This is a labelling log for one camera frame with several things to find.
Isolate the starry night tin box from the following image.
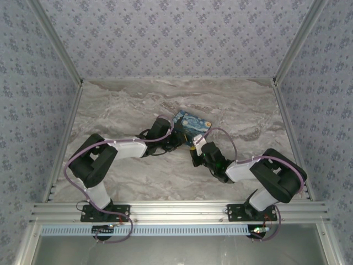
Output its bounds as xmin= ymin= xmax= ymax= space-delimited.
xmin=172 ymin=109 xmax=213 ymax=147

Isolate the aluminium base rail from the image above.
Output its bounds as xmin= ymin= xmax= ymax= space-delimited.
xmin=29 ymin=202 xmax=331 ymax=224

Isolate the right black mount plate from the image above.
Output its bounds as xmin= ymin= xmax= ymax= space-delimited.
xmin=226 ymin=203 xmax=278 ymax=222

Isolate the black mount plate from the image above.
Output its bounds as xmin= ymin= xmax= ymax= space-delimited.
xmin=80 ymin=203 xmax=131 ymax=222
xmin=226 ymin=203 xmax=278 ymax=222

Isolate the white slotted cable duct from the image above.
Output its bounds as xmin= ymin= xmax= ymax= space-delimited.
xmin=40 ymin=224 xmax=250 ymax=237

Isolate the aluminium side rail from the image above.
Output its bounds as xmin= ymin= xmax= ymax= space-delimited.
xmin=272 ymin=79 xmax=317 ymax=201
xmin=41 ymin=82 xmax=85 ymax=204

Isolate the left black mount plate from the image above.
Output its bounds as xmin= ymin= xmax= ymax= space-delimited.
xmin=80 ymin=203 xmax=131 ymax=222

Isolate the aluminium corner post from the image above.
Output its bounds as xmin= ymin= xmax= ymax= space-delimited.
xmin=27 ymin=0 xmax=84 ymax=87
xmin=272 ymin=0 xmax=330 ymax=85

